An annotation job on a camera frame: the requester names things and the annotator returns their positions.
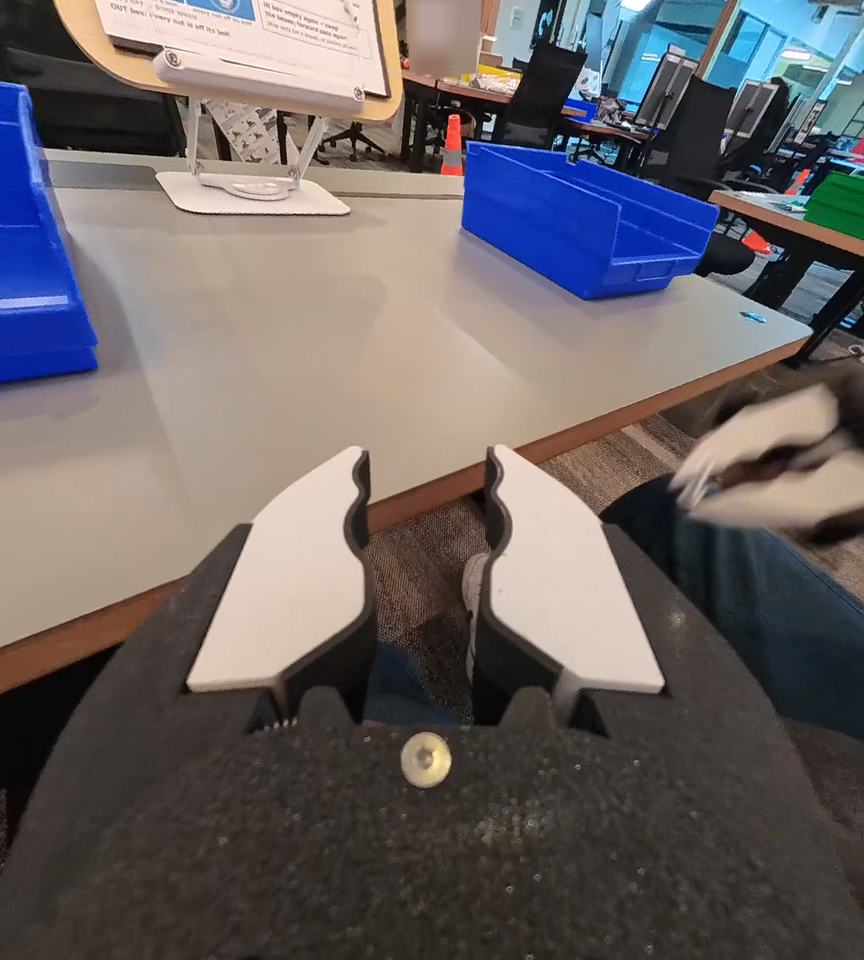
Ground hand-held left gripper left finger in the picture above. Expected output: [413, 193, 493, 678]
[186, 446, 377, 725]

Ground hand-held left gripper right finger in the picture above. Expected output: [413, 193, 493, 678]
[473, 444, 666, 727]

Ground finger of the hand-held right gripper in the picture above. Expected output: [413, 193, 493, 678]
[668, 384, 846, 489]
[675, 448, 864, 528]

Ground blue plastic bin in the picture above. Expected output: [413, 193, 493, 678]
[0, 75, 99, 391]
[460, 141, 720, 301]

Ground person's blue jeans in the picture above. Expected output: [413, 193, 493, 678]
[363, 472, 864, 759]

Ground green plastic bin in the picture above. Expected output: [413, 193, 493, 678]
[803, 171, 864, 249]

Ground wooden table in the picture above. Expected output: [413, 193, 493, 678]
[709, 189, 864, 369]

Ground black office chair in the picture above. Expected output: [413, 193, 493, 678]
[495, 37, 589, 147]
[645, 71, 756, 279]

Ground white document stand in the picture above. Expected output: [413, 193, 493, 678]
[153, 51, 367, 217]

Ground printed instruction sheet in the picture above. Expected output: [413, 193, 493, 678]
[94, 0, 390, 97]

